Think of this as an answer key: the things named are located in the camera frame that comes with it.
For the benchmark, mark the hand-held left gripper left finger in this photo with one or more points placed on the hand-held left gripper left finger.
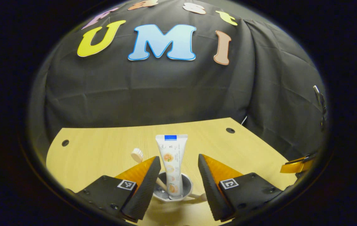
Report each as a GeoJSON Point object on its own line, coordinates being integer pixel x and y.
{"type": "Point", "coordinates": [143, 191]}

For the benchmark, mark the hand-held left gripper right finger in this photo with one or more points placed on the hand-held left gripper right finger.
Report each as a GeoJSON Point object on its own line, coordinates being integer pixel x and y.
{"type": "Point", "coordinates": [211, 191]}

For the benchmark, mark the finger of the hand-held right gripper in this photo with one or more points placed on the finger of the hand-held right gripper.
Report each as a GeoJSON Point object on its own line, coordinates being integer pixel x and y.
{"type": "Point", "coordinates": [294, 166]}

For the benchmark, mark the wooden toothbrush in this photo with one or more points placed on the wooden toothbrush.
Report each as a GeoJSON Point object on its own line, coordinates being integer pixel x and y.
{"type": "Point", "coordinates": [137, 154]}

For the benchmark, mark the white toothpaste tube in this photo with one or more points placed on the white toothpaste tube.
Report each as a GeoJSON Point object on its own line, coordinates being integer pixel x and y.
{"type": "Point", "coordinates": [172, 150]}

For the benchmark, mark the light wooden desktop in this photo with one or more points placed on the light wooden desktop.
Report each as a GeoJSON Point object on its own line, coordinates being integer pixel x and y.
{"type": "Point", "coordinates": [103, 150]}

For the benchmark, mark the black backdrop cloth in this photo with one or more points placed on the black backdrop cloth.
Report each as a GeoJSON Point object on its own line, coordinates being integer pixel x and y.
{"type": "Point", "coordinates": [165, 91]}

